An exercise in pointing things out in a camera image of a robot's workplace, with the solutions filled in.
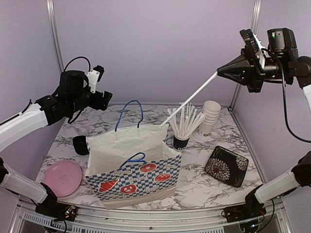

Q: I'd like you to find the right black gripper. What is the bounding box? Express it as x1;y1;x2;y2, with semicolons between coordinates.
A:
218;47;292;92

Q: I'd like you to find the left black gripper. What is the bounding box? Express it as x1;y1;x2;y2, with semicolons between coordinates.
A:
69;89;112;114

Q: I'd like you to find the single white straw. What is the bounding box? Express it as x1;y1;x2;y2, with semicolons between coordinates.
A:
160;72;217;127

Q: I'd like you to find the blue checkered paper bag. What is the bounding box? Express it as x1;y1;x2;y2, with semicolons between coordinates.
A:
85;100;182;210

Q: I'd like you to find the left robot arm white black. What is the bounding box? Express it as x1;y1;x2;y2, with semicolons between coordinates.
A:
0;66;112;216

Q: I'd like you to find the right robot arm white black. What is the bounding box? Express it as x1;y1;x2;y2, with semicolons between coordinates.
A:
217;28;311;163

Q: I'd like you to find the stack of white paper cups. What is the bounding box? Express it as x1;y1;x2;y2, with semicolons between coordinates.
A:
199;100;221;138

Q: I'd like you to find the stack of black cup lids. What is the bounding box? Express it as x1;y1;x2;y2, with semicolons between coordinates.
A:
72;135;89;156

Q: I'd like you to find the white wrapped straws bundle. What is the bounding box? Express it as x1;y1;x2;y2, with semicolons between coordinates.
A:
169;103;206;138

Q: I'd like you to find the black cup holding straws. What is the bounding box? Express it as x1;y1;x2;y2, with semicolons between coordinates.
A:
173;134;190;152

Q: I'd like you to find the pink plastic plate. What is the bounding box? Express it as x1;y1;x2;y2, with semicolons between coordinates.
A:
43;161;82;197

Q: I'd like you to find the black floral square dish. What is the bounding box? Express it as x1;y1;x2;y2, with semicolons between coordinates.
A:
204;146;249;187

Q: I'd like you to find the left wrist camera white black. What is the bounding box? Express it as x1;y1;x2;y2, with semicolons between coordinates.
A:
86;65;104;94

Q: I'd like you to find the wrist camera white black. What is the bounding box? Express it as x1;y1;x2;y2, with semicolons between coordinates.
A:
86;65;104;94
240;29;266;72

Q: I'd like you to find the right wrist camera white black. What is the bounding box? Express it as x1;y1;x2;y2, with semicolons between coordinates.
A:
240;29;266;72

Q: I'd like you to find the right aluminium frame post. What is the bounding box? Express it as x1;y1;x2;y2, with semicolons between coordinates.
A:
229;0;262;111

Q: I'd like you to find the aluminium frame post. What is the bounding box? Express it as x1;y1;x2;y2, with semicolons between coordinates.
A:
46;0;65;72
229;0;262;111

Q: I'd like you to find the left aluminium frame post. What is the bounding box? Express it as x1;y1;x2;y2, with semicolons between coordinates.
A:
46;0;65;72

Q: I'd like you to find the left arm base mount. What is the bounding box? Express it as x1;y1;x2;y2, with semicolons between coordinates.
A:
35;183;77;222

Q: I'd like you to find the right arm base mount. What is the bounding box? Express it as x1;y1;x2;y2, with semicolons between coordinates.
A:
221;187;267;223

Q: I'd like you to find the aluminium front rail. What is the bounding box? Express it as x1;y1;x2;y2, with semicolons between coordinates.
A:
8;198;292;233

